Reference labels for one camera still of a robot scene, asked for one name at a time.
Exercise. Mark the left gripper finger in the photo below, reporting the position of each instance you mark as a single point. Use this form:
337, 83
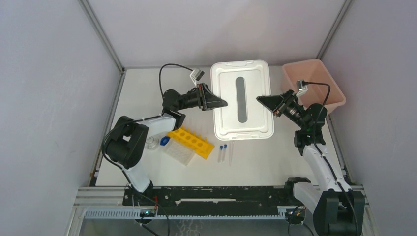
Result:
211, 106
209, 97

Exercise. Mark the blue capped tube left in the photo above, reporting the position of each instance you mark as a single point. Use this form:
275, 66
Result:
220, 153

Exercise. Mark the small glass flask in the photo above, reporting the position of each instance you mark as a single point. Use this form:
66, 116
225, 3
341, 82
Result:
152, 143

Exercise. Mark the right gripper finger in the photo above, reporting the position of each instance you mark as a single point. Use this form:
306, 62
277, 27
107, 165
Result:
284, 100
269, 102

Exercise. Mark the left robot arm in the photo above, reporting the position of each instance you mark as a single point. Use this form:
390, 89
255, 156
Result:
123, 146

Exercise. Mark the yellow test tube rack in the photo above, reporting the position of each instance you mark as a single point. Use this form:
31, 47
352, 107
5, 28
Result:
196, 143

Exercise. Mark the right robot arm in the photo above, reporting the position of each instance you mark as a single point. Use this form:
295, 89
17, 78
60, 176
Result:
337, 209

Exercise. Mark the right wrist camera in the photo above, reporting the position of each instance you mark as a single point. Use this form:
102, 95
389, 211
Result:
301, 87

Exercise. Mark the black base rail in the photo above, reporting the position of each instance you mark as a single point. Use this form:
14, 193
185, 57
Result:
240, 201

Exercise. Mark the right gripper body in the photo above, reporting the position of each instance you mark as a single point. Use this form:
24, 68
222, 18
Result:
291, 109

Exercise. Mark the blue bottle cap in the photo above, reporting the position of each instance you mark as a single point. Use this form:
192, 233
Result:
164, 140

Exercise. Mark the white plastic bin lid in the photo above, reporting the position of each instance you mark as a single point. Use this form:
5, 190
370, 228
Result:
240, 83

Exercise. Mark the clear well plate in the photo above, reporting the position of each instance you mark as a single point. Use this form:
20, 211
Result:
179, 152

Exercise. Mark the pink plastic bin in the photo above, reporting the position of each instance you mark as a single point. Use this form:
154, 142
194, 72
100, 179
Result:
314, 72

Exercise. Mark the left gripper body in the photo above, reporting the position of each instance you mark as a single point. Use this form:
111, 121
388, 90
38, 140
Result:
194, 99

